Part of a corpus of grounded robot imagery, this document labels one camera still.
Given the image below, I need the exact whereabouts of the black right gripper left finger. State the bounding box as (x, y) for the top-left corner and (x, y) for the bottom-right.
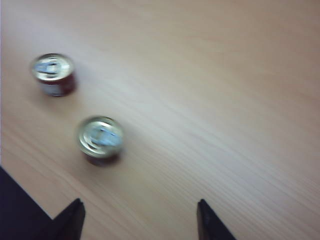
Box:
(37, 198), (86, 240)

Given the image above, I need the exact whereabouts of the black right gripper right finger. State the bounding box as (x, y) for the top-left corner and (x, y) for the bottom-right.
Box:
(196, 198), (238, 240)

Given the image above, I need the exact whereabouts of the red tomato can tomato print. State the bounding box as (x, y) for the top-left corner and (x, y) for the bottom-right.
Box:
(76, 115), (125, 167)

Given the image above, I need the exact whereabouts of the red tomato can white label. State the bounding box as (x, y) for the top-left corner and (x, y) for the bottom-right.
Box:
(30, 52), (76, 98)

